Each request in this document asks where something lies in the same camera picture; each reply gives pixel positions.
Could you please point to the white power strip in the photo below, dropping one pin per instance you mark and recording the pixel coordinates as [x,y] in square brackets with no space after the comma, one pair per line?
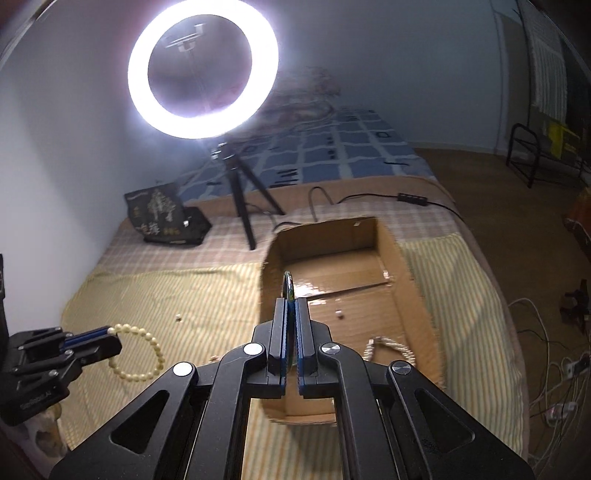
[577,367]
[561,411]

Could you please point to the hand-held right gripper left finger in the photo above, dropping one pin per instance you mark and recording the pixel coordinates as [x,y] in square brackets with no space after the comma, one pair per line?
[277,341]

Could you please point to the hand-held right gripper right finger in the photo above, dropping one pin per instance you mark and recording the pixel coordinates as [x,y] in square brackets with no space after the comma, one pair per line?
[305,341]

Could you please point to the yellow box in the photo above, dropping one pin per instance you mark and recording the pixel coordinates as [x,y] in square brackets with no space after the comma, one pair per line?
[561,138]

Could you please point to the dark green thin bangle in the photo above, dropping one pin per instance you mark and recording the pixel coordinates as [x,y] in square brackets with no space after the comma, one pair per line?
[290,293]

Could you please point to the blue patterned blanket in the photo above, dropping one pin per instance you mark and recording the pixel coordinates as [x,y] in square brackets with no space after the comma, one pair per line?
[332,152]

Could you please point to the phone holder clamp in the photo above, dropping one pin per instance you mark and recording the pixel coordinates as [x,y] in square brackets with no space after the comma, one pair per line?
[184,42]

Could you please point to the dark green hanging garment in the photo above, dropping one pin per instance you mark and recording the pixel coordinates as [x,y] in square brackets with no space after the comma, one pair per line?
[579,92]

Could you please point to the yellow striped bed sheet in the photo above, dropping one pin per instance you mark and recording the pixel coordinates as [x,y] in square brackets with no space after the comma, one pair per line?
[194,295]

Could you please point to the floral pillow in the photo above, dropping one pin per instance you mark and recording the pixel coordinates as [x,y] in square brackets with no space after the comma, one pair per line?
[304,101]

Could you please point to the checked bed sheet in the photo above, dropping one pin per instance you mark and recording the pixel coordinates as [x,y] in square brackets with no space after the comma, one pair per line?
[138,258]

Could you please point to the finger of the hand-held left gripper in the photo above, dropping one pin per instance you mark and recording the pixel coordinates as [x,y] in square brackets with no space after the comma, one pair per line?
[99,350]
[87,337]

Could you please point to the cardboard box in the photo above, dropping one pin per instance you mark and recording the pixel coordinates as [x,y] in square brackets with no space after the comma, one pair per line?
[351,295]

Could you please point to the black tripod stand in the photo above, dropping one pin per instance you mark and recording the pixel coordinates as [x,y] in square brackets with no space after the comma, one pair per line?
[242,203]

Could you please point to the black printed bag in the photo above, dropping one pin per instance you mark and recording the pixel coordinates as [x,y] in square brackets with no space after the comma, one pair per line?
[157,212]

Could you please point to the orange cloth covered stand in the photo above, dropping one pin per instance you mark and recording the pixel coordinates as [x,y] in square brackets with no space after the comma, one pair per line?
[581,217]

